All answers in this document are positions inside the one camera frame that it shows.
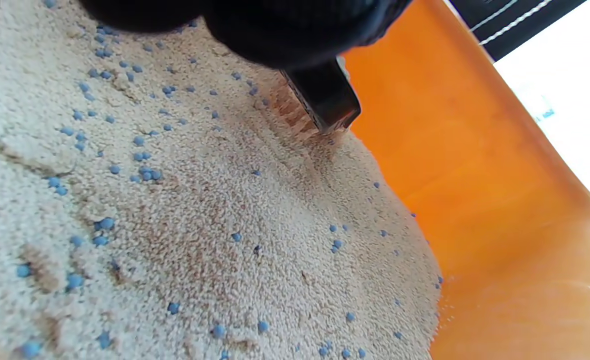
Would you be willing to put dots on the person's left hand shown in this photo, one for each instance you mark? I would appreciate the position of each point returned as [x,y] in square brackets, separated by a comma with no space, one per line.
[275,25]

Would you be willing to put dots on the black slotted litter scoop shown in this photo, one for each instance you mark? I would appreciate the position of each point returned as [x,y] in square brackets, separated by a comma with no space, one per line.
[330,95]

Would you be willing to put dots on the beige cat litter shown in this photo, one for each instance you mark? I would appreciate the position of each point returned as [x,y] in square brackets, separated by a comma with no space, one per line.
[200,225]

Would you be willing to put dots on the orange plastic litter box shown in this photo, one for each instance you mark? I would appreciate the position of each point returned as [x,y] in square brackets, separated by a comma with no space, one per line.
[475,175]

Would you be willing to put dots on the black window frame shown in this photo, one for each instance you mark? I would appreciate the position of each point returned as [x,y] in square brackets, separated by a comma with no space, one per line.
[505,30]

